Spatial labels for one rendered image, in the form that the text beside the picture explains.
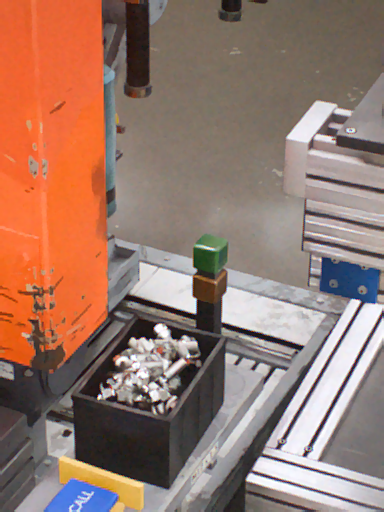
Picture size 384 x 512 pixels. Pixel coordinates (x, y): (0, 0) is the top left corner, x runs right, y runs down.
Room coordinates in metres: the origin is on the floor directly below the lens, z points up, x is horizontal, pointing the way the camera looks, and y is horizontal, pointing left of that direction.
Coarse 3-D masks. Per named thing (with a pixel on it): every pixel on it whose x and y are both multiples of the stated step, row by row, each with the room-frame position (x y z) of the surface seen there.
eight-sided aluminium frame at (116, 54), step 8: (104, 24) 2.30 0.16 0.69; (112, 24) 2.32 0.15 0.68; (104, 32) 2.30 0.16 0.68; (112, 32) 2.32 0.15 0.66; (120, 32) 2.28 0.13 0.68; (104, 40) 2.30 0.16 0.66; (112, 40) 2.27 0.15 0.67; (120, 40) 2.27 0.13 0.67; (104, 48) 2.30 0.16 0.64; (112, 48) 2.26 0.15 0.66; (120, 48) 2.26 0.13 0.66; (104, 56) 2.29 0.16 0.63; (112, 56) 2.25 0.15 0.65; (120, 56) 2.26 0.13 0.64; (112, 64) 2.24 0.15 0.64; (120, 64) 2.26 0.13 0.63
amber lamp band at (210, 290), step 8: (224, 272) 1.60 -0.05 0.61; (192, 280) 1.59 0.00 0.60; (200, 280) 1.58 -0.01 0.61; (208, 280) 1.58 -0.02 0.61; (216, 280) 1.58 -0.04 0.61; (224, 280) 1.60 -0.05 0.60; (192, 288) 1.59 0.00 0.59; (200, 288) 1.58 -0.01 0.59; (208, 288) 1.58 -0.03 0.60; (216, 288) 1.58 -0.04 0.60; (224, 288) 1.60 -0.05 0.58; (192, 296) 1.59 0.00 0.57; (200, 296) 1.58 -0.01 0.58; (208, 296) 1.58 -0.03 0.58; (216, 296) 1.58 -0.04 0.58
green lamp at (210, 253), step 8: (200, 240) 1.60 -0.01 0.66; (208, 240) 1.60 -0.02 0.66; (216, 240) 1.60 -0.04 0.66; (224, 240) 1.60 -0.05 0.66; (200, 248) 1.59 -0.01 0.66; (208, 248) 1.58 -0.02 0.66; (216, 248) 1.58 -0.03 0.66; (224, 248) 1.59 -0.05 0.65; (200, 256) 1.58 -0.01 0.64; (208, 256) 1.58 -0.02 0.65; (216, 256) 1.58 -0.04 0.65; (224, 256) 1.59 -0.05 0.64; (192, 264) 1.59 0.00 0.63; (200, 264) 1.58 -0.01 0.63; (208, 264) 1.58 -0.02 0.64; (216, 264) 1.58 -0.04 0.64; (224, 264) 1.60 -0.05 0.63; (208, 272) 1.58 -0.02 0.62; (216, 272) 1.58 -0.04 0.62
